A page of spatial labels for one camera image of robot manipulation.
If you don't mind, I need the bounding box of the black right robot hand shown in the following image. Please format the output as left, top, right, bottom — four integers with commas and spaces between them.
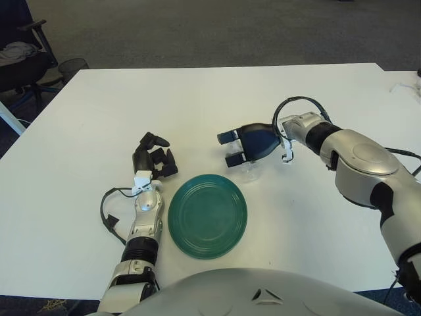
216, 122, 283, 168

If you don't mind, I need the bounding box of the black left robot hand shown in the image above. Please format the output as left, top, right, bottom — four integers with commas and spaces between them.
132, 131, 180, 181

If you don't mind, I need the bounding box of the clear plastic bottle blue cap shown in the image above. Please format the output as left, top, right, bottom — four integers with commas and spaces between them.
226, 138, 260, 183

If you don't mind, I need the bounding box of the green ribbed plate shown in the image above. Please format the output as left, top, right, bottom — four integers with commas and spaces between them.
167, 174, 249, 261

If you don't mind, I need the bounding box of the white left wrist connector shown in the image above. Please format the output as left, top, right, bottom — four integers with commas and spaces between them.
132, 170, 154, 196

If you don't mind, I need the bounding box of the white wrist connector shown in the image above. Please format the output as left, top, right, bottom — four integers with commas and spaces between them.
281, 138, 295, 165
132, 170, 154, 196

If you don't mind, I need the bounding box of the white right wrist connector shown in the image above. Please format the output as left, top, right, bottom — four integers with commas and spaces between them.
281, 138, 295, 165

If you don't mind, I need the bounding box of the white neighbouring desk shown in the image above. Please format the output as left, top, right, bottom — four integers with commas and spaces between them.
0, 100, 26, 136

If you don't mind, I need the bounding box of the black office chair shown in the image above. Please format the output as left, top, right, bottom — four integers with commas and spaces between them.
0, 0, 63, 103

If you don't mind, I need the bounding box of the silver robot torso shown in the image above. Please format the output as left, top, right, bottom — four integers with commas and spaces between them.
124, 267, 392, 316

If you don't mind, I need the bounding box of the grey cloth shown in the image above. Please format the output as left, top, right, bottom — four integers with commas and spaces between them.
0, 41, 39, 65

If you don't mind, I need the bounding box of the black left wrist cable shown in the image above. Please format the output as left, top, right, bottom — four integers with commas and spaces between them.
99, 187, 137, 246

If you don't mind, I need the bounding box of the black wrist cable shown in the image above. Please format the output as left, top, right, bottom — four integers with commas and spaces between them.
272, 95, 332, 139
99, 187, 137, 246

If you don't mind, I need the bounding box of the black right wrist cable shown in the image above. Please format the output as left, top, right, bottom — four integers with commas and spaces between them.
272, 95, 332, 139

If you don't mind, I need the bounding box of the black wire mesh bin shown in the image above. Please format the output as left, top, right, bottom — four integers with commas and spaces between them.
57, 57, 90, 83

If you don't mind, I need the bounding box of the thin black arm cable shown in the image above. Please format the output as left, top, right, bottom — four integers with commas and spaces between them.
387, 147, 421, 175

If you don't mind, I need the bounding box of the white cord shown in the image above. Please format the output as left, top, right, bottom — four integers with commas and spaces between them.
389, 82, 418, 93

